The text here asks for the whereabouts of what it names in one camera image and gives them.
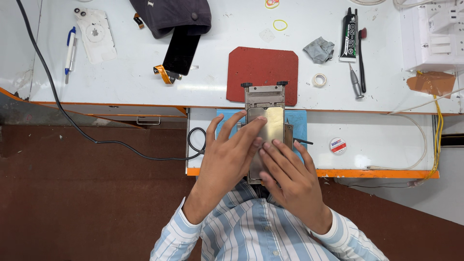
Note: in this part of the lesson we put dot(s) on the striped blue white shirt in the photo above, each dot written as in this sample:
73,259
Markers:
261,228

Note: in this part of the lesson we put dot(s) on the dark cap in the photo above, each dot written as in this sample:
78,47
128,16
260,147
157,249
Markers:
170,14

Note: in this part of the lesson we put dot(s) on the person's left hand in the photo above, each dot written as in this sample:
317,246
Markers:
224,163

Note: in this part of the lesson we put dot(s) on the blue work mat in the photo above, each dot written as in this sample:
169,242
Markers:
298,121

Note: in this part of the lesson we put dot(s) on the white phone back cover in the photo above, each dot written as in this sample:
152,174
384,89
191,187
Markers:
96,36

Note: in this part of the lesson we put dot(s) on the grey cloth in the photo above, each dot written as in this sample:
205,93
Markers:
319,50

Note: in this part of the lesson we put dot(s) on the white power socket box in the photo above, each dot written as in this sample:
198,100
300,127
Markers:
431,36

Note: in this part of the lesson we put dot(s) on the grey metal clamp fixture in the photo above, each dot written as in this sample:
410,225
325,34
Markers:
264,95

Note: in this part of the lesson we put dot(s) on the shiny metal plate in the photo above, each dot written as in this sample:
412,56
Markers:
273,123

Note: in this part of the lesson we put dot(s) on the black phone screen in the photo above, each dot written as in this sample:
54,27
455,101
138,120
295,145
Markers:
181,50

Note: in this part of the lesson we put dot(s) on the black glue tube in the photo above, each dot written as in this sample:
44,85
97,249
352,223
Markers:
348,36

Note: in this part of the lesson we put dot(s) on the brown tape patch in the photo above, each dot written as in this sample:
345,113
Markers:
431,83

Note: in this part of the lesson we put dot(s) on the black red-tipped brush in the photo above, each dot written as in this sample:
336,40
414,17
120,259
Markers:
361,61

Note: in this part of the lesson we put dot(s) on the blue white pen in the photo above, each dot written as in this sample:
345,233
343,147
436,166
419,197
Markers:
70,50

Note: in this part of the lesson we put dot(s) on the small orange flex connector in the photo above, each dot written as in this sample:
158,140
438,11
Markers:
138,20

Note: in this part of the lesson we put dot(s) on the orange yellow rubber bands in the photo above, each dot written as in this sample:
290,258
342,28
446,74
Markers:
267,5

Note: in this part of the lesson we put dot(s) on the round white red-label spool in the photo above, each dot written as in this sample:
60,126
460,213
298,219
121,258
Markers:
338,145

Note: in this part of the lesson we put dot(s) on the yellow rubber band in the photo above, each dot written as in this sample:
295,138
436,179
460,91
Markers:
274,26

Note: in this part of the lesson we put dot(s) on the small tape roll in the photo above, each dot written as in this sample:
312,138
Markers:
314,80

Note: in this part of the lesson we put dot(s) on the clear plastic piece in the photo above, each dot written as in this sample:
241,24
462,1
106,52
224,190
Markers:
266,35

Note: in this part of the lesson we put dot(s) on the person's right hand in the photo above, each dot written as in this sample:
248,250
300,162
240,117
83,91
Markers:
295,188

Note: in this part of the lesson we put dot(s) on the grey screwdriver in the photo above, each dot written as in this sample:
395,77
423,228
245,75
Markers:
356,83

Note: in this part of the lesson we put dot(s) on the red rubber mat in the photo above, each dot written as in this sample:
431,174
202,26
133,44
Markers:
261,67

